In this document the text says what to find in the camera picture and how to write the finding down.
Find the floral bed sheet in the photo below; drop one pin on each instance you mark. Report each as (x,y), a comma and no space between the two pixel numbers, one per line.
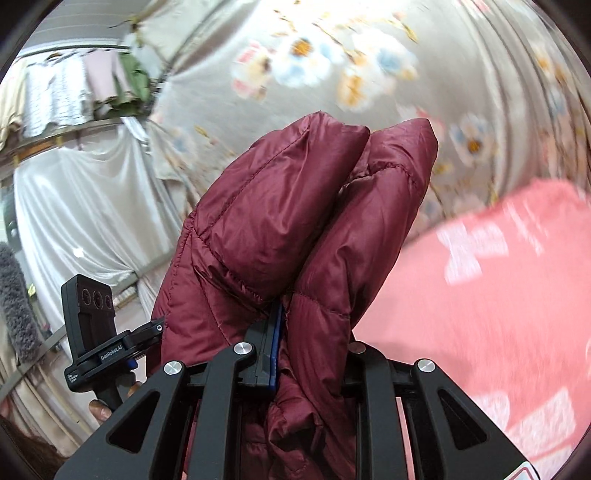
(369,69)

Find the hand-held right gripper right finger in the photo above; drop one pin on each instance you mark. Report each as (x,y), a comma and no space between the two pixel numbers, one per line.
(367,369)

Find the person's left hand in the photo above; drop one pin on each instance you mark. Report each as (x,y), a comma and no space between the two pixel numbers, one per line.
(104,410)

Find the pink printed blanket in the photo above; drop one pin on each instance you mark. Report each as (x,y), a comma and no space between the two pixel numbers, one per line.
(485,300)

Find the maroon puffer jacket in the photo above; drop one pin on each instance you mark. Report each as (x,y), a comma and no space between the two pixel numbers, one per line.
(277,221)

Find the beige hanging garment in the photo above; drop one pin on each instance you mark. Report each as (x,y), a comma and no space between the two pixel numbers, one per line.
(11,106)

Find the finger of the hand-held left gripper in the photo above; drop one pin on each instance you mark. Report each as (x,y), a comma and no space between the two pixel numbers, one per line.
(150,330)

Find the white draped cloth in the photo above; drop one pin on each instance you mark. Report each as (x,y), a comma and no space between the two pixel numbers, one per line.
(83,207)

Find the pink hanging garment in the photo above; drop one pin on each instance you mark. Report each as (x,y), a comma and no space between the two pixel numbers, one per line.
(104,74)

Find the metal clothes rail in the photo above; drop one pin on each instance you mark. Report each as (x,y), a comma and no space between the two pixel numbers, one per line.
(69,127)

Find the green hanging garment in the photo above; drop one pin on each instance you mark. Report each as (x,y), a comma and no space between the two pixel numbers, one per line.
(134,87)

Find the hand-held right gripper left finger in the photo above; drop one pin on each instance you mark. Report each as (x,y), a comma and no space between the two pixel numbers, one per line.
(276,350)

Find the white hanging garment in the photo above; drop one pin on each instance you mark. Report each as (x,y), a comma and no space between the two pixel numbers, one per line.
(55,97)

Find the grey fluffy duster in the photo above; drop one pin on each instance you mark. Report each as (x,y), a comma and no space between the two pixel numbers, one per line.
(16,304)

